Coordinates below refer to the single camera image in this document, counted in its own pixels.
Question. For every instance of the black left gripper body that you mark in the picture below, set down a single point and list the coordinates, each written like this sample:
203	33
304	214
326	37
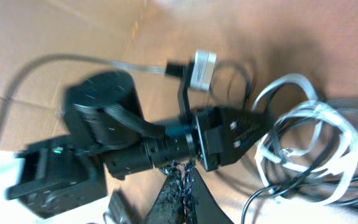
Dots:
216	136

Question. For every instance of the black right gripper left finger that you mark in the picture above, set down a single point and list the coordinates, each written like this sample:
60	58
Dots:
168	207

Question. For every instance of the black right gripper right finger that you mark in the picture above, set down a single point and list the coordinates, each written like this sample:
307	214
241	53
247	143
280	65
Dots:
200	205

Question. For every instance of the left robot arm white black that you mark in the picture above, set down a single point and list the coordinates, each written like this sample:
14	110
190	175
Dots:
107	134

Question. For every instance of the left arm camera cable black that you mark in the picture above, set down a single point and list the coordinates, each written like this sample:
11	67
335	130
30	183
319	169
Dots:
31	95

